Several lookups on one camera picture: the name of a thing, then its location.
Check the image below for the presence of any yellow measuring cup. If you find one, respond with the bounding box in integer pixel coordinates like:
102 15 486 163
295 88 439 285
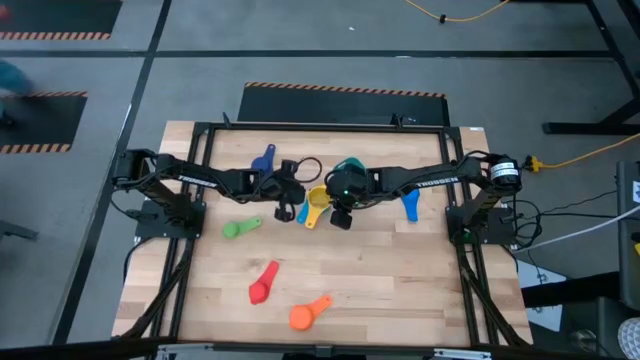
305 184 332 230

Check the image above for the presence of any purple measuring cup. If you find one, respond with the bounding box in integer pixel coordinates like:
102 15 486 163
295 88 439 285
250 143 277 177

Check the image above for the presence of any green measuring cup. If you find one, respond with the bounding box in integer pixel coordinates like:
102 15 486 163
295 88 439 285
222 215 263 240

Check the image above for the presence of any red measuring cup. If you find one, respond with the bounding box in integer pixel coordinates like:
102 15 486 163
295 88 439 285
248 260 281 306

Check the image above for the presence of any orange measuring cup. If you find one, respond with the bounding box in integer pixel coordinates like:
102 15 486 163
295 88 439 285
288 294 334 332

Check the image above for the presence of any teal plastic basket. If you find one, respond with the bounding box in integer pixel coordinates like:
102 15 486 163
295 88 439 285
332 156 369 174

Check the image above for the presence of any black hazard-striped floor mat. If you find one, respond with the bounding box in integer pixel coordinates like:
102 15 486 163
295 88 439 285
237 81 451 127
0 0 124 41
0 91 89 155

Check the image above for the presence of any black floor stand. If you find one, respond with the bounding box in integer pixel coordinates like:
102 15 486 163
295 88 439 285
542 0 640 136

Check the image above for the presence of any grey chair leg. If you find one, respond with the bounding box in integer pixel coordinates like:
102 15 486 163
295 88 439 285
0 219 39 242

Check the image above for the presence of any grey cabinet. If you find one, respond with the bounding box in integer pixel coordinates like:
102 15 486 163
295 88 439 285
614 159 640 311

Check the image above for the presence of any white woven ball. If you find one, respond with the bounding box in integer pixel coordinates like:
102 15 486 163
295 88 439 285
617 317 640 360

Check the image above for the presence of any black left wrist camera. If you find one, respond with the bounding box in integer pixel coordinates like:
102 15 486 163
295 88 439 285
272 160 300 184

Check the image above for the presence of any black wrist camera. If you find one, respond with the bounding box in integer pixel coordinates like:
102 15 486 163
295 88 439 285
272 160 300 184
333 172 369 201

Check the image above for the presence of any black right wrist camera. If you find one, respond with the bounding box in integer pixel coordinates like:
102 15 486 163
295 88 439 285
333 172 369 201

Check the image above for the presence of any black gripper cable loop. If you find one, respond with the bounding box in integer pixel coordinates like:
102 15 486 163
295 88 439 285
293 156 324 184

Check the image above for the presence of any black aluminium table frame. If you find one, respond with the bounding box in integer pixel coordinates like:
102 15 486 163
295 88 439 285
112 113 534 351

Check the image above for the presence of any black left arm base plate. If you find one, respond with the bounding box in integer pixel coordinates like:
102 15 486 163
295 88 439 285
133 198 207 240

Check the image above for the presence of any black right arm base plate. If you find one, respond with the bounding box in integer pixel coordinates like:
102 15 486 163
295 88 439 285
444 204 517 247

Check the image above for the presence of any silver camera mount bar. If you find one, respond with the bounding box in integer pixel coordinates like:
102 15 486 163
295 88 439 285
154 342 494 360

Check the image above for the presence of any yellow extension cable with plug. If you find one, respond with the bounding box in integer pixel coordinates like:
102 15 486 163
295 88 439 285
523 132 640 174

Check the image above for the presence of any yellow floor cable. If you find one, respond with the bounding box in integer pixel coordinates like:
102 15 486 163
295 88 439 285
403 0 512 24

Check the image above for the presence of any black cable bundle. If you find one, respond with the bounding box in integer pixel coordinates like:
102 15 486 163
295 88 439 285
504 188 621 251

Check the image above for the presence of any white cable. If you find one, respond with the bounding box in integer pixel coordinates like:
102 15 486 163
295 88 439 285
519 204 640 252

